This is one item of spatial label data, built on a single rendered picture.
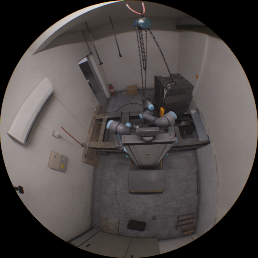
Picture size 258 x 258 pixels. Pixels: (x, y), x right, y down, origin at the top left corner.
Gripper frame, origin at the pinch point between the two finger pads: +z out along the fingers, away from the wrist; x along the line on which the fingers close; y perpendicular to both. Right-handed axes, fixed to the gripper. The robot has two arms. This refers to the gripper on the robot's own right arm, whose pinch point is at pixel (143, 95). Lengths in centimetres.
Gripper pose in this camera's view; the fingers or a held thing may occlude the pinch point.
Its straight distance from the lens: 146.0
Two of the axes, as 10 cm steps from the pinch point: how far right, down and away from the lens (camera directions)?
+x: 9.6, -2.9, 0.1
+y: 1.5, 5.4, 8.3
